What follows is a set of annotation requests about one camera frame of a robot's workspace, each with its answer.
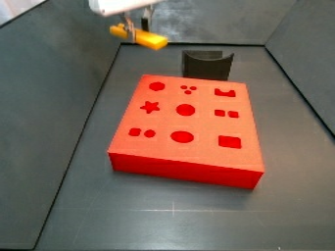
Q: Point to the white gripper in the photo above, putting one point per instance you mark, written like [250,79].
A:
[114,7]

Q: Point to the yellow square-circle peg object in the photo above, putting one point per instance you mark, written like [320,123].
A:
[142,37]

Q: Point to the black curved regrasp stand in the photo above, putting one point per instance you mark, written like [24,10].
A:
[206,64]

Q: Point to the red fixture block with holes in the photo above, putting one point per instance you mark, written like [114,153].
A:
[188,129]

